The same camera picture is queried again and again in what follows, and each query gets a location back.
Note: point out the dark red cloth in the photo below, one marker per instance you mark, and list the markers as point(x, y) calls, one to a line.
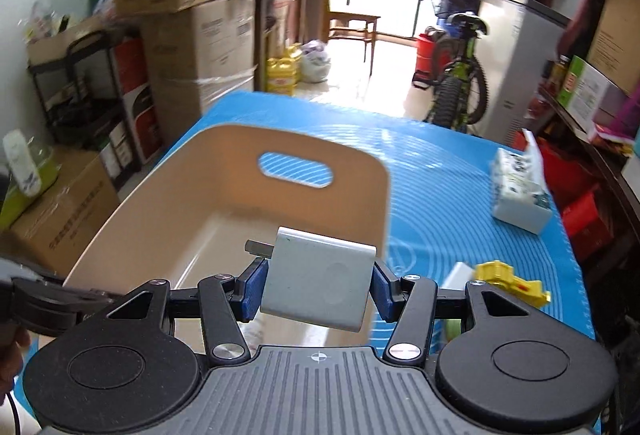
point(582, 25)

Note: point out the taped brown cardboard box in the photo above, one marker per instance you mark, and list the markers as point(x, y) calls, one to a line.
point(65, 210)

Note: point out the green plastic container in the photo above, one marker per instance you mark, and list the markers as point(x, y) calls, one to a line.
point(20, 195)

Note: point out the small white charger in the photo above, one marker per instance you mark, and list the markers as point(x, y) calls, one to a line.
point(459, 276)

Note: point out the green and white carton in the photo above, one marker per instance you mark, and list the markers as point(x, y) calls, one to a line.
point(590, 87)

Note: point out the yellow plastic toy gun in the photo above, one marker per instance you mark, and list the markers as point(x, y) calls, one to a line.
point(500, 272)

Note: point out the white printed tissue box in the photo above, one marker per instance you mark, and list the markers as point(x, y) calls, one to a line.
point(520, 210)

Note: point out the black metal rack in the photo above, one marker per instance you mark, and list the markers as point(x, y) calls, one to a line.
point(75, 80)

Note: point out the brown sauce bottle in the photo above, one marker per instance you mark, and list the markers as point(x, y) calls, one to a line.
point(561, 75)

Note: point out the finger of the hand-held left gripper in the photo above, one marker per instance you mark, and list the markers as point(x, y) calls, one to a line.
point(55, 307)

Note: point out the wooden chair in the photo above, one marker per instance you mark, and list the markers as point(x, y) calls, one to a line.
point(350, 22)

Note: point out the yellow oil bottle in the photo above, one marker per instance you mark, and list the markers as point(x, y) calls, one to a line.
point(282, 72)

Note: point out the person's left hand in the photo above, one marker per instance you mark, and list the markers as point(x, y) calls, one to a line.
point(12, 360)

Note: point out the blue silicone mat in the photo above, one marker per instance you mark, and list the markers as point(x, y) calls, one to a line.
point(450, 175)

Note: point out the dark wooden shelf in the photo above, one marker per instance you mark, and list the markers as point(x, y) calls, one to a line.
point(617, 175)

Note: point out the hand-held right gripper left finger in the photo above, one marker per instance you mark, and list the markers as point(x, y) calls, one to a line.
point(255, 291)

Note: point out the red carton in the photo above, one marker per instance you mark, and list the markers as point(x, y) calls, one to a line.
point(587, 225)
point(562, 165)

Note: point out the green mountain bicycle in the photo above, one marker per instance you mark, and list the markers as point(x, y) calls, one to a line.
point(457, 85)

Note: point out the large plastic-wrapped cardboard box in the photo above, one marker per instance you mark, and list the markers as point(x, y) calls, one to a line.
point(200, 55)

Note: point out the flat brown cardboard box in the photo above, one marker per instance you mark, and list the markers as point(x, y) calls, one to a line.
point(617, 25)

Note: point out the white plastic bag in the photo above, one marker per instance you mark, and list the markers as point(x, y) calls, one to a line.
point(316, 62)

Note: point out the large white charger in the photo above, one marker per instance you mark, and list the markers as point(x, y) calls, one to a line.
point(315, 280)

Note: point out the red and white appliance box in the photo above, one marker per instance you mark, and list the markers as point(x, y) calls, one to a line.
point(137, 110)

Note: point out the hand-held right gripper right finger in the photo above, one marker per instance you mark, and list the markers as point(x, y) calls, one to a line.
point(382, 291)

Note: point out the beige plastic bin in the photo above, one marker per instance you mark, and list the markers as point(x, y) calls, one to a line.
point(225, 175)

